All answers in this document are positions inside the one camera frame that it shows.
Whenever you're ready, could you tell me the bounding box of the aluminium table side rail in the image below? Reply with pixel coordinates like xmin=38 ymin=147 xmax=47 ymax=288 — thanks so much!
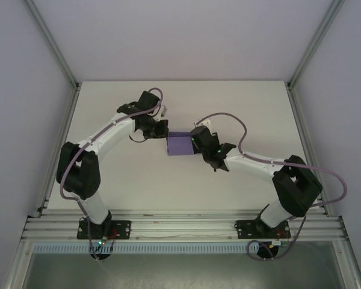
xmin=285 ymin=83 xmax=332 ymax=216
xmin=35 ymin=83 xmax=81 ymax=218

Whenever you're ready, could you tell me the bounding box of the grey slotted cable duct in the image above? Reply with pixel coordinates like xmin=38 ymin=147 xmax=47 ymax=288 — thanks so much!
xmin=32 ymin=243 xmax=259 ymax=254

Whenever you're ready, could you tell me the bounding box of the aluminium frame post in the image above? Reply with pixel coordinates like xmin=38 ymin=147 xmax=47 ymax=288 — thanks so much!
xmin=25 ymin=0 xmax=79 ymax=89
xmin=287 ymin=0 xmax=346 ymax=89

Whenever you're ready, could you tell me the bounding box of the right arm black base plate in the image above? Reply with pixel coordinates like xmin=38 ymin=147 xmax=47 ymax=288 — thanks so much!
xmin=233 ymin=219 xmax=291 ymax=240

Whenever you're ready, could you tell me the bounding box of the grey sheet metal panel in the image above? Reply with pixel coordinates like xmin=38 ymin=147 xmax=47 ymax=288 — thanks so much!
xmin=20 ymin=252 xmax=350 ymax=289

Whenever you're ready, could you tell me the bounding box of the aluminium mounting rail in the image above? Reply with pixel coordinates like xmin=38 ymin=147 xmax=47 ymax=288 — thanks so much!
xmin=20 ymin=210 xmax=348 ymax=241

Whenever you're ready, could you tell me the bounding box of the purple paper box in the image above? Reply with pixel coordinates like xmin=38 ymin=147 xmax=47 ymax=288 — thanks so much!
xmin=164 ymin=131 xmax=199 ymax=158

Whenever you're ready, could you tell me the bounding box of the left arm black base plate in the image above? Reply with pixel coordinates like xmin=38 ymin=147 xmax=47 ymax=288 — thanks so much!
xmin=76 ymin=219 xmax=132 ymax=240

